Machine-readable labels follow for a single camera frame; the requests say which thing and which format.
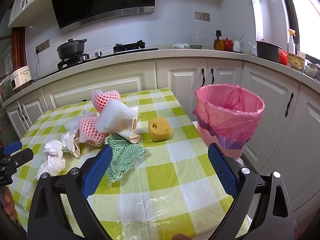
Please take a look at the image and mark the white foam net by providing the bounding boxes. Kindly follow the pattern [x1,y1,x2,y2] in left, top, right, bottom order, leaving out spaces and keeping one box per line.
[65,109,98,133]

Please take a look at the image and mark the white tissue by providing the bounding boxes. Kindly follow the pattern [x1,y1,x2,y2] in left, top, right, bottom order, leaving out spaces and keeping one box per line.
[35,140,66,180]

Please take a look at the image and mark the pink trash bin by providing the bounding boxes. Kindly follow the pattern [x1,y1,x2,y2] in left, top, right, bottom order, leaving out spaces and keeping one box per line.
[196,120,248,161]

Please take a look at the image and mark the black gas stove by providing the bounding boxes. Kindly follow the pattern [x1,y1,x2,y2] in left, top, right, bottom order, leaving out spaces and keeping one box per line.
[57,40,159,71]

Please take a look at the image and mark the yellow sponge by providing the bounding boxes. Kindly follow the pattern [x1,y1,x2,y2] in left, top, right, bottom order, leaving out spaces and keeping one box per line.
[148,117,174,142]

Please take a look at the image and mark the metal bowl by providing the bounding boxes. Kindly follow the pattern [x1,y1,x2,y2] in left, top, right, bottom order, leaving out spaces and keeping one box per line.
[306,62,320,79]

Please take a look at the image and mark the kitchen window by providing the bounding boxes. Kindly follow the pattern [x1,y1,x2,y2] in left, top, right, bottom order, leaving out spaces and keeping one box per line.
[282,0,320,63]

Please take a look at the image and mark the glass oil bottle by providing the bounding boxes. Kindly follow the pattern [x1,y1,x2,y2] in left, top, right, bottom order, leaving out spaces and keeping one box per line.
[214,30,225,51]

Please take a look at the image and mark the white rice cooker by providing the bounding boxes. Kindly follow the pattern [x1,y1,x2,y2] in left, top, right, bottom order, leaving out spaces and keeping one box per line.
[10,65,32,90]

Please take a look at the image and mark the green checked tablecloth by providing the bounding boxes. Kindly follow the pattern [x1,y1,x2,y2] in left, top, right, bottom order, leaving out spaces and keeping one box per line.
[12,87,248,240]

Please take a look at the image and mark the white kitchen base cabinets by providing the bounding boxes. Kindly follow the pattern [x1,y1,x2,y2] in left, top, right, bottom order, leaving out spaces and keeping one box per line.
[2,49,320,213]

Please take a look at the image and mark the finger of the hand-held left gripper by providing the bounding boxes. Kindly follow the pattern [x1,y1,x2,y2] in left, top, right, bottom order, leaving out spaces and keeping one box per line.
[0,148,34,173]
[0,141,22,157]

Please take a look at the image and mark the red container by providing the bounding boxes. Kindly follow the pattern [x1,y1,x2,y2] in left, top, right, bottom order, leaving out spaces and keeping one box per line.
[279,50,289,66]

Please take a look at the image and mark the yellow spray bottle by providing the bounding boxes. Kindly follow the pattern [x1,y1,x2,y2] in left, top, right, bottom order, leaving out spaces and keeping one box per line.
[287,29,297,53]

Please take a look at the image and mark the grey wall outlet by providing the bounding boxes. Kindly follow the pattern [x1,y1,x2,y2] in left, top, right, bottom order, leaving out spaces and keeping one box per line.
[35,39,50,53]

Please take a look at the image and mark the red-brown wooden door frame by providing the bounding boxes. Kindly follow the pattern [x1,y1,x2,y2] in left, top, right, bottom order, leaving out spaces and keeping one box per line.
[11,26,28,70]

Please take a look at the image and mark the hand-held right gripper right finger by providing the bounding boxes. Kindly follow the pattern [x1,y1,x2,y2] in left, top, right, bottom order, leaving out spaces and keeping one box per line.
[207,143,294,240]

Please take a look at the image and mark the white foam sheet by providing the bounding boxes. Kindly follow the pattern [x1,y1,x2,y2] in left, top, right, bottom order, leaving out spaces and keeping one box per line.
[96,99,138,133]

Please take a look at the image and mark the black cooking pot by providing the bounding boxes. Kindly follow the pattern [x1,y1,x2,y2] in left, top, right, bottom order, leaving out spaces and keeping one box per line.
[57,38,87,60]

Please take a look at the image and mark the yellow patterned bowl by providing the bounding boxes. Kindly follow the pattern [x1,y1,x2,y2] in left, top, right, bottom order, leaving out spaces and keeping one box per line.
[287,52,306,71]

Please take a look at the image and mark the white jar with spoon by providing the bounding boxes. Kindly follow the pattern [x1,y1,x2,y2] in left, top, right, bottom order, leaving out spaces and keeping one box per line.
[232,36,244,53]

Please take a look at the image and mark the black power cable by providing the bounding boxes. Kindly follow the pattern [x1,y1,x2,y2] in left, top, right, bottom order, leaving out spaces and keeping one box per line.
[36,52,42,81]

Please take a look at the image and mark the person's left hand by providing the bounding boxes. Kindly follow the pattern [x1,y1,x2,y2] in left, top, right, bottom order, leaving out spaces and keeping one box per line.
[1,187,18,222]

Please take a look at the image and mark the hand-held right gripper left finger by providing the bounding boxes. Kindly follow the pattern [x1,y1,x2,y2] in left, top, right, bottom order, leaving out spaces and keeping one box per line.
[27,145,118,240]

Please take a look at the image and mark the pink trash bag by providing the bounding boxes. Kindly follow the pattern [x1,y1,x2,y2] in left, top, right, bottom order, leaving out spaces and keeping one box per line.
[193,84,265,151]

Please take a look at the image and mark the crushed paper cup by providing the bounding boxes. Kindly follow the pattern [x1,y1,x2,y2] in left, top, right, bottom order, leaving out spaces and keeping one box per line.
[61,130,81,158]
[114,119,142,144]

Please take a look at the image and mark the white wall cabinet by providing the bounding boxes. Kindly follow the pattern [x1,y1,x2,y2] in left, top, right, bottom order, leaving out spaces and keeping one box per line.
[8,0,54,28]

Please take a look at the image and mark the green wavy cleaning cloth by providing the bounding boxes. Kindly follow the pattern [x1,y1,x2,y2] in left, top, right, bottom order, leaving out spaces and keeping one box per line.
[104,133,149,183]

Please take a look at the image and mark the black rectangular basin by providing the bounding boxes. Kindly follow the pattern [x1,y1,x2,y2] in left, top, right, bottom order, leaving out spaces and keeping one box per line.
[255,40,282,63]

